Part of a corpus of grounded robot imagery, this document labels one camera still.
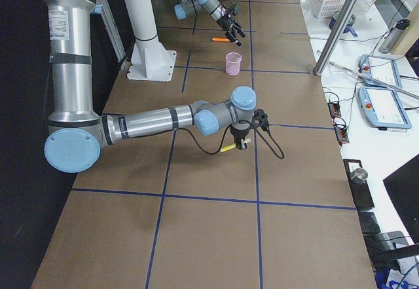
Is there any blue teach pendant far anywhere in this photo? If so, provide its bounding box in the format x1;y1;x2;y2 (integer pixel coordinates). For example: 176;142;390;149
359;54;403;88

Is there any white pedestal column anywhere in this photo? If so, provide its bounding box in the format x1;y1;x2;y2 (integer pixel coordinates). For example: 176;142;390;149
124;0;177;82

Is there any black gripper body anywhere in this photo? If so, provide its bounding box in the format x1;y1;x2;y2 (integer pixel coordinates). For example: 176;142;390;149
229;125;250;142
218;7;235;31

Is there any blue teach pendant near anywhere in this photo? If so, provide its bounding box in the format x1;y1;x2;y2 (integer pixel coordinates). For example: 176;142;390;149
357;87;412;130

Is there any yellow highlighter pen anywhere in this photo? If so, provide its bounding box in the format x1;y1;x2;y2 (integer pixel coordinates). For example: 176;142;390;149
220;138;251;153

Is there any black camera cable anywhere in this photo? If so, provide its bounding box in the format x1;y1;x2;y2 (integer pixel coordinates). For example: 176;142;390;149
181;125;285;159

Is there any grey water bottle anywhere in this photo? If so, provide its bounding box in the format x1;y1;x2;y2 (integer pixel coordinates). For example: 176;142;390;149
378;18;410;54

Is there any orange highlighter pen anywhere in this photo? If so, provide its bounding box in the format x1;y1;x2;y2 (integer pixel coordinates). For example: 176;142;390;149
211;37;230;43

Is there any long metal rod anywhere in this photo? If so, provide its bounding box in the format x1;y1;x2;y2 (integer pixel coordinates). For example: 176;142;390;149
329;62;419;100

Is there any pink mesh pen holder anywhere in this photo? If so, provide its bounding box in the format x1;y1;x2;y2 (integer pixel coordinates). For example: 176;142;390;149
225;52;242;76

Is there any blue frying pan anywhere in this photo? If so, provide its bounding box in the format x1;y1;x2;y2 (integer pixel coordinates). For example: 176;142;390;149
329;10;359;37

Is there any steel cup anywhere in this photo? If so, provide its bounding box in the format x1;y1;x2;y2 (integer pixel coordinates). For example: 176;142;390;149
350;168;368;184

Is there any aluminium frame post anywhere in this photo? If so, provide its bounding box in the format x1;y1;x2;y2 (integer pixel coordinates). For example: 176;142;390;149
313;0;358;77

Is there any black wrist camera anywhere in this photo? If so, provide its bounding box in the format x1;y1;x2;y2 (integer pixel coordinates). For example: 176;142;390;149
227;3;240;16
252;109;270;132

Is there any blue teach pendant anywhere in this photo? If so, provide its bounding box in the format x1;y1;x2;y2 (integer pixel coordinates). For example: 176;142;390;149
357;87;412;130
359;54;403;88

